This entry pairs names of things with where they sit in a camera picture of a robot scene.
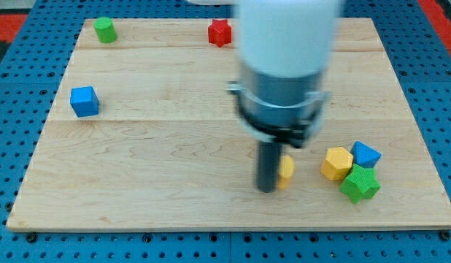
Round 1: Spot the wooden board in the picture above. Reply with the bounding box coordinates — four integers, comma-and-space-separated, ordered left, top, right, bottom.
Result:
7, 18, 451, 232

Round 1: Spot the green cylinder block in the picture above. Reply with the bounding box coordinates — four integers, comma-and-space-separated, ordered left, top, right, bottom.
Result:
93, 17, 117, 44

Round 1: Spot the green star block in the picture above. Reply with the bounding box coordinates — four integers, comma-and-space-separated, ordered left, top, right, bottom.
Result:
339, 164, 381, 205

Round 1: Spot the red star block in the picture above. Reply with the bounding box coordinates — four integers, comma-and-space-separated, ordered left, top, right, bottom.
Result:
208, 19, 232, 47

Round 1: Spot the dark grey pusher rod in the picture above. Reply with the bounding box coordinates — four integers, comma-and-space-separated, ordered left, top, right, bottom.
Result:
256, 142, 282, 193

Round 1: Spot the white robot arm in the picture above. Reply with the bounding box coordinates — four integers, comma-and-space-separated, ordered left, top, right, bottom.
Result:
228, 0, 345, 193

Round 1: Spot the yellow heart block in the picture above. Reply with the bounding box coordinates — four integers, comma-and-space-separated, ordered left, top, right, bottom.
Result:
277, 155, 295, 189

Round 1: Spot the blue triangle block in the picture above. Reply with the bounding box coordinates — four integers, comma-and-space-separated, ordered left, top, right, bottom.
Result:
350, 141, 382, 168

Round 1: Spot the yellow hexagon block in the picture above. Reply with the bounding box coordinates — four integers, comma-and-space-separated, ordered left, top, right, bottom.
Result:
320, 147, 353, 180

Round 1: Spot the blue cube block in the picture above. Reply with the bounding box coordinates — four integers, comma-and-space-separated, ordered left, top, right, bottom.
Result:
70, 86, 99, 118

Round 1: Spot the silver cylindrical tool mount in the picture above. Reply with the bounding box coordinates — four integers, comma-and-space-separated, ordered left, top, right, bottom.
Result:
228, 62, 331, 148

